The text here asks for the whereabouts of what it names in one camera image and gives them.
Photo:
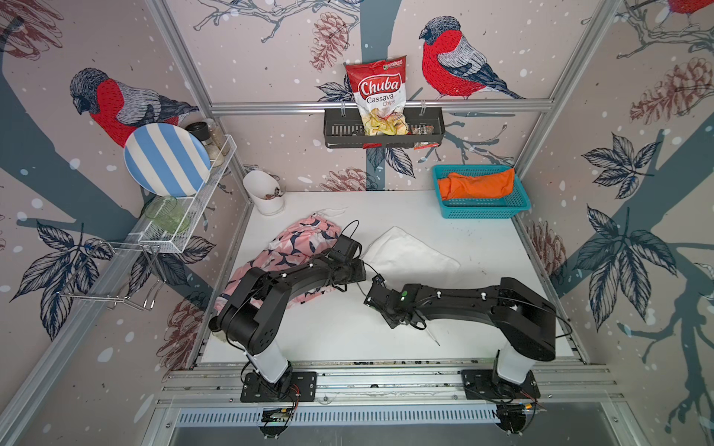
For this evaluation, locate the white ceramic cup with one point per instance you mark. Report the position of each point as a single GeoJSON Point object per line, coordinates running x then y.
{"type": "Point", "coordinates": [265, 192]}

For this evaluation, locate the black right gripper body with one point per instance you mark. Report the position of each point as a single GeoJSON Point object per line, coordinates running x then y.
{"type": "Point", "coordinates": [390, 320]}

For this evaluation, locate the small snack packet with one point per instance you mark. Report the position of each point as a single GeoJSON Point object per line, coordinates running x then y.
{"type": "Point", "coordinates": [422, 130]}

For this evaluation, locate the green glass bowl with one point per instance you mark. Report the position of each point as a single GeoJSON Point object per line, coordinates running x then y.
{"type": "Point", "coordinates": [168, 214]}

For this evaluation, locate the white shorts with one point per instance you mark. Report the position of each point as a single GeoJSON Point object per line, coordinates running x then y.
{"type": "Point", "coordinates": [403, 259]}

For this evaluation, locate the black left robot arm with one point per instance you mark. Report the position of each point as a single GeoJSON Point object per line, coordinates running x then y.
{"type": "Point", "coordinates": [252, 316]}

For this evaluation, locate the clear acrylic wall shelf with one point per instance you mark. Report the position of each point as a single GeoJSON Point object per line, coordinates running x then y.
{"type": "Point", "coordinates": [152, 238]}

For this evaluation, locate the dark lid spice jar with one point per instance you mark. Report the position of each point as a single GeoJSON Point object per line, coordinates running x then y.
{"type": "Point", "coordinates": [201, 131]}

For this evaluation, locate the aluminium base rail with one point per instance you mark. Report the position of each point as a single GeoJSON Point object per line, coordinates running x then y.
{"type": "Point", "coordinates": [369, 394]}

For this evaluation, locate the teal plastic basket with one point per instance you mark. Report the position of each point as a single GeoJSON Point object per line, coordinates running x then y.
{"type": "Point", "coordinates": [503, 208]}

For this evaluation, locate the orange shorts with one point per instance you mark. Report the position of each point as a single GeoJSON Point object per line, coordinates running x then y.
{"type": "Point", "coordinates": [495, 186]}

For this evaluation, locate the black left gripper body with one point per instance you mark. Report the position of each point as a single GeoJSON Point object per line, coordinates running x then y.
{"type": "Point", "coordinates": [353, 271]}

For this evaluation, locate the red Chuba chips bag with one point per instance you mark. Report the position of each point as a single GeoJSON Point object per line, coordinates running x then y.
{"type": "Point", "coordinates": [380, 94]}

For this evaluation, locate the black wire wall basket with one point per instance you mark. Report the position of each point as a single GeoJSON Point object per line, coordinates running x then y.
{"type": "Point", "coordinates": [344, 129]}

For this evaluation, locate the chrome wire wall rack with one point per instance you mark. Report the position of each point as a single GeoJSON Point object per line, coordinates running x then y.
{"type": "Point", "coordinates": [133, 276]}

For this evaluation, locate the blue white striped plate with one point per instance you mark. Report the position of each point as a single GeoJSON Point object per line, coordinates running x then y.
{"type": "Point", "coordinates": [167, 160]}

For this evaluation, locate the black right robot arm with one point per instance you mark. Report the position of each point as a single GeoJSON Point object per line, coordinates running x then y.
{"type": "Point", "coordinates": [527, 320]}

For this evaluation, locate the pink patterned shorts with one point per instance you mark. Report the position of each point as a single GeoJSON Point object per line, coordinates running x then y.
{"type": "Point", "coordinates": [294, 246]}

